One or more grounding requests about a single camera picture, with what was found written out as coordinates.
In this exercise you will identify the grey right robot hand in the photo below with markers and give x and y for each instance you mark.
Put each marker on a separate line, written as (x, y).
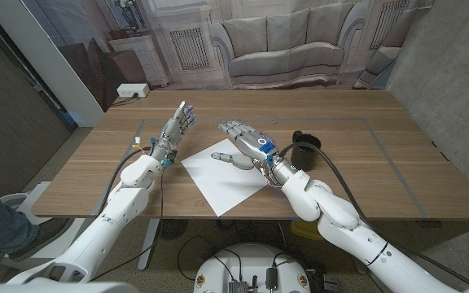
(255, 142)

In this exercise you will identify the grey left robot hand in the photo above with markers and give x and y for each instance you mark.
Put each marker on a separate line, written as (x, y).
(173, 130)

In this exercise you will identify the white paper sheet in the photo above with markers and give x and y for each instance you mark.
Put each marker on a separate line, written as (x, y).
(222, 187)

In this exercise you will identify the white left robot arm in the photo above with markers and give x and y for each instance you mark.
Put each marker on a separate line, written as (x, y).
(108, 219)

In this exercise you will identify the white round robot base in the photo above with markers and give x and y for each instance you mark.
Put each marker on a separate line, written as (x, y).
(251, 260)

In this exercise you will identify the black mug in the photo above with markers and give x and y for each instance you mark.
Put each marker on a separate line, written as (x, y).
(301, 160)

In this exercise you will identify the white power strip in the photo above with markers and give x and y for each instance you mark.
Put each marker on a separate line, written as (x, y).
(132, 89)

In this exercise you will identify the round black floor fan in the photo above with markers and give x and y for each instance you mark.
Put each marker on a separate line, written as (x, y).
(172, 228)

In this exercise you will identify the printed living room backdrop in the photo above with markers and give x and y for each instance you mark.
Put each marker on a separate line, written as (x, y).
(283, 45)

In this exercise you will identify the yellow object under table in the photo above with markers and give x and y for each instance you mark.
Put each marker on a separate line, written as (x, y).
(305, 231)

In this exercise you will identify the white table leg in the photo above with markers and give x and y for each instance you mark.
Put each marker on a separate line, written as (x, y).
(148, 244)

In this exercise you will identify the white chair base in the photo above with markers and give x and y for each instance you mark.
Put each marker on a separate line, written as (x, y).
(35, 203)

